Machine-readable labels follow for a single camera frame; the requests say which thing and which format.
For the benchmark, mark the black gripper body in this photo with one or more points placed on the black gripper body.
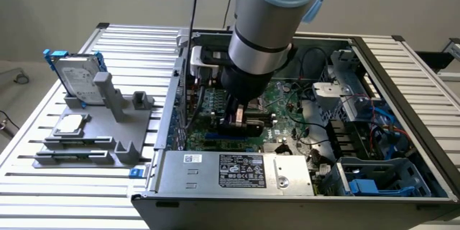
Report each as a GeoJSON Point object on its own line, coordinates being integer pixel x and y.
{"type": "Point", "coordinates": [246, 83]}

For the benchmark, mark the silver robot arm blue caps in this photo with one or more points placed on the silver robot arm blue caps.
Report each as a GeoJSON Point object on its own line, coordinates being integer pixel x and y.
{"type": "Point", "coordinates": [266, 17]}

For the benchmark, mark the blue expansion slot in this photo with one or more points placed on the blue expansion slot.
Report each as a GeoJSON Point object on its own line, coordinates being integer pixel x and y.
{"type": "Point", "coordinates": [215, 136]}

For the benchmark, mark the CPU socket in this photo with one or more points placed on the CPU socket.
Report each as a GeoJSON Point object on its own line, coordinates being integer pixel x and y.
{"type": "Point", "coordinates": [259, 104]}

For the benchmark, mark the green motherboard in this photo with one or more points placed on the green motherboard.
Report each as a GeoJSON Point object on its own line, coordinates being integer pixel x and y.
{"type": "Point", "coordinates": [285, 122]}

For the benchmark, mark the grey chipset heatsink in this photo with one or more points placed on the grey chipset heatsink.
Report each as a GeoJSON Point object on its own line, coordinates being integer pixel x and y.
{"type": "Point", "coordinates": [278, 149]}

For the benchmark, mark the silver power supply unit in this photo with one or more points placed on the silver power supply unit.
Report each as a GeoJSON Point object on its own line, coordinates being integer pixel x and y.
{"type": "Point", "coordinates": [202, 176]}

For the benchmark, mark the silver drive cage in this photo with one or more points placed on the silver drive cage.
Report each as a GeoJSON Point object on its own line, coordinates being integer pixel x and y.
{"type": "Point", "coordinates": [345, 92]}

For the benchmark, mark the black fan shroud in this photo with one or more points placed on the black fan shroud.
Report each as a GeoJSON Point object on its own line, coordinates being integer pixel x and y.
{"type": "Point", "coordinates": [345, 138]}

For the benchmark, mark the blue case latch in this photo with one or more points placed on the blue case latch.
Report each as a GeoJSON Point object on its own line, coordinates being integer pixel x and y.
{"type": "Point", "coordinates": [137, 173]}

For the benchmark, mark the grey parts rack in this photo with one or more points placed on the grey parts rack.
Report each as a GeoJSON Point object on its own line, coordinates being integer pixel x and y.
{"type": "Point", "coordinates": [105, 130]}

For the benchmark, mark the blue disk caddy in bay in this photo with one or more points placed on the blue disk caddy in bay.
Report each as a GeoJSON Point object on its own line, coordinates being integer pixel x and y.
{"type": "Point", "coordinates": [363, 187]}

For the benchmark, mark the open black PC case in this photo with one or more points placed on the open black PC case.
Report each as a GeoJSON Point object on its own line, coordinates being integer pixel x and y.
{"type": "Point", "coordinates": [323, 214]}

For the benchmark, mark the silver CPU chip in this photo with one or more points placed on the silver CPU chip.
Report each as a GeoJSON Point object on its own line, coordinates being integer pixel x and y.
{"type": "Point", "coordinates": [71, 124]}

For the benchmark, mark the silver hard disk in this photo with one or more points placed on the silver hard disk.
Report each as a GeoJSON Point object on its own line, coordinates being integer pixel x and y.
{"type": "Point", "coordinates": [78, 76]}

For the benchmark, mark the grey disk bay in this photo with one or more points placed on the grey disk bay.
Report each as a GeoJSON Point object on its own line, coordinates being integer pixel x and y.
{"type": "Point", "coordinates": [395, 170]}

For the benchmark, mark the neighbouring metal table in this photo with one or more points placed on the neighbouring metal table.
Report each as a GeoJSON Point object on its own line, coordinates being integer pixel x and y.
{"type": "Point", "coordinates": [442, 57]}

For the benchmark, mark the grey caster wheel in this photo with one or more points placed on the grey caster wheel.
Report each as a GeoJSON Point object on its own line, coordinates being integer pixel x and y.
{"type": "Point", "coordinates": [21, 77]}

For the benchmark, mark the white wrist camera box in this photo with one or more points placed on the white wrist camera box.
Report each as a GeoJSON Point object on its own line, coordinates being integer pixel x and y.
{"type": "Point", "coordinates": [197, 61]}

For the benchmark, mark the blue disk carrier frame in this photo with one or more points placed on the blue disk carrier frame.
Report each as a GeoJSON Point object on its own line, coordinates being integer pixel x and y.
{"type": "Point", "coordinates": [58, 52]}

